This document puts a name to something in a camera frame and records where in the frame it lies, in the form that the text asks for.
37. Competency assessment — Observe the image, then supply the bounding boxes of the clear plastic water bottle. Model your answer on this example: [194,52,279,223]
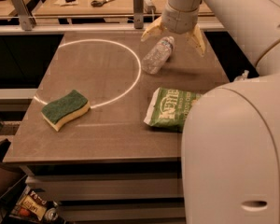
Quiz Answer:
[142,36,175,75]

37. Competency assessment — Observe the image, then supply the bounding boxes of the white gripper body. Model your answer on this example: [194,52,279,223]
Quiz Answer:
[161,4,199,35]

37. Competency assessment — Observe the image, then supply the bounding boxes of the snack box under table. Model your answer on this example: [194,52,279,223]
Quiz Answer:
[20,190,49,220]

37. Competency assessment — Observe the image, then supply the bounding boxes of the green and yellow sponge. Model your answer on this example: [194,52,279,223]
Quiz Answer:
[41,90,91,132]

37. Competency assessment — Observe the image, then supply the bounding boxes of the middle metal bracket post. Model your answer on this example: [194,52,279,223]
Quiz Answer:
[133,0,144,29]

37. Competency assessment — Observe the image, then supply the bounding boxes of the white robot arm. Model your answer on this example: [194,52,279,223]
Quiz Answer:
[143,0,280,224]

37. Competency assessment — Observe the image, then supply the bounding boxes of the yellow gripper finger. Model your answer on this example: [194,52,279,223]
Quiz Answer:
[141,17,164,42]
[187,24,205,57]

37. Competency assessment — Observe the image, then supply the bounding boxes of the brown bin at left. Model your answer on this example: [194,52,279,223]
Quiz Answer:
[0,139,24,197]

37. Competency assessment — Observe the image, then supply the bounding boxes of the green chips bag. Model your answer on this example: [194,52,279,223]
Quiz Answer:
[144,88,202,133]

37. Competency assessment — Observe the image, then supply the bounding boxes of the metal bracket post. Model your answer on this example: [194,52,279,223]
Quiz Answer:
[133,0,144,29]
[11,0,35,31]

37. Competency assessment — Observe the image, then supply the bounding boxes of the scissors on back desk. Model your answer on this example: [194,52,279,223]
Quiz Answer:
[91,0,116,7]

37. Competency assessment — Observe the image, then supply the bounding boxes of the left metal bracket post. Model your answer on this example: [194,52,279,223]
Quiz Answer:
[11,0,35,31]

